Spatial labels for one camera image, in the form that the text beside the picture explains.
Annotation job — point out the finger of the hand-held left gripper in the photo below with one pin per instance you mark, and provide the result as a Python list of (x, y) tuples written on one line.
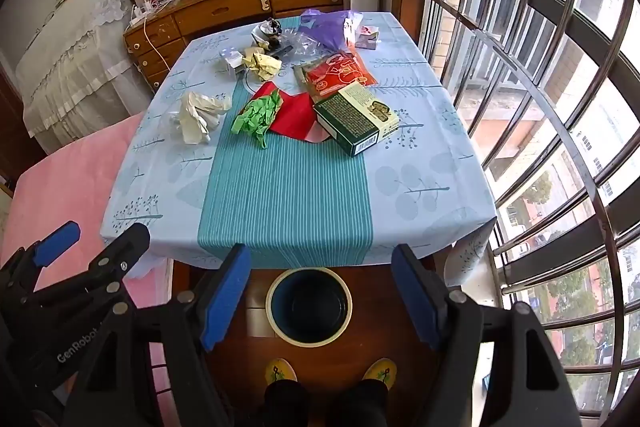
[(115, 257), (55, 244)]

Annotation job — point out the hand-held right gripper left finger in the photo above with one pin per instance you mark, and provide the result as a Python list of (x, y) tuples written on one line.
[(225, 299)]

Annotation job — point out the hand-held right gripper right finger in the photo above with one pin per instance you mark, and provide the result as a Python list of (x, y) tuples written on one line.
[(415, 302)]

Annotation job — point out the dark bin with cream rim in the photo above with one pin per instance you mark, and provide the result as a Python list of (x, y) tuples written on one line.
[(307, 307)]

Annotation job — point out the orange red printed packet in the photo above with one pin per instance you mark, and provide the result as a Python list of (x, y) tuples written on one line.
[(335, 74)]

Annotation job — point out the dark grey box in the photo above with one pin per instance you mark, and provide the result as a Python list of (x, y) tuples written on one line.
[(281, 52)]

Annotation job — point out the strawberry milk carton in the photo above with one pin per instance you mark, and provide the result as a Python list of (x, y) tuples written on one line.
[(367, 38)]

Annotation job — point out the pink blanket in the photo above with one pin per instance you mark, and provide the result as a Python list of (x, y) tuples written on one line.
[(60, 187)]

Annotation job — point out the yellow slipper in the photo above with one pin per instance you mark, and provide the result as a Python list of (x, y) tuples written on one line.
[(280, 369), (381, 372)]

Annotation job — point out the blue leaf print tablecloth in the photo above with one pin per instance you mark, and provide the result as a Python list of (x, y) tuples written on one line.
[(285, 197)]

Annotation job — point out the brown wooden cabinet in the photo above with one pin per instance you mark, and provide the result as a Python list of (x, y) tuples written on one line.
[(15, 132)]

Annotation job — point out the person's right leg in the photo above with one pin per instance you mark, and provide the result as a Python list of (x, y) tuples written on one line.
[(357, 407)]

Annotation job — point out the person's leg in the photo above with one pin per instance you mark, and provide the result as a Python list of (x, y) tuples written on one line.
[(357, 407), (285, 404)]

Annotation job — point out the person's left leg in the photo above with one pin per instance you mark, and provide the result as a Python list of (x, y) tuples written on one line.
[(285, 404)]

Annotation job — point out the metal window grille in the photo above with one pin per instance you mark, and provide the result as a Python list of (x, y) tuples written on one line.
[(550, 261)]

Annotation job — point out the cream rubber gloves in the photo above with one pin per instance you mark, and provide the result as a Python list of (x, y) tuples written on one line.
[(197, 117)]

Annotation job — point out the pink paper sheet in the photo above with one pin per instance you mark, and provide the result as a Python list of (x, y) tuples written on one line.
[(317, 136)]

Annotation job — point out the white lace furniture cover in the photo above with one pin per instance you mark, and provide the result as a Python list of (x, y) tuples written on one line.
[(75, 57)]

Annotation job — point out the green crumpled paper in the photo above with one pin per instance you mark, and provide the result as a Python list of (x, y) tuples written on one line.
[(257, 112)]

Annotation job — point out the green cardboard box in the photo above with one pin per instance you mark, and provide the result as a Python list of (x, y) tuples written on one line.
[(350, 122)]

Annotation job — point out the red paper sheet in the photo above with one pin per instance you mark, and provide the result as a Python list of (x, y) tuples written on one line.
[(295, 112)]

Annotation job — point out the small white box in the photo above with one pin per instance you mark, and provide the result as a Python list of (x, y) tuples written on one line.
[(231, 59)]

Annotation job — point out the yellow crumpled paper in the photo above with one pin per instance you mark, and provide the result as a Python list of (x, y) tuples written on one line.
[(267, 67)]

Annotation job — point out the clear plastic wrap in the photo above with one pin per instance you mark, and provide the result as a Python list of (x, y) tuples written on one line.
[(300, 44)]

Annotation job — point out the crumpled black white wrapper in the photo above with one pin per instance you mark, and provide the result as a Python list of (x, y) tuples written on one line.
[(267, 32)]

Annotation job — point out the wooden desk with drawers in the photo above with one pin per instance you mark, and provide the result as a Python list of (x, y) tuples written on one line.
[(225, 7)]

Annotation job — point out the purple plastic bag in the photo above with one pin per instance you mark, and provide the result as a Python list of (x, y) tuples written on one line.
[(330, 29)]

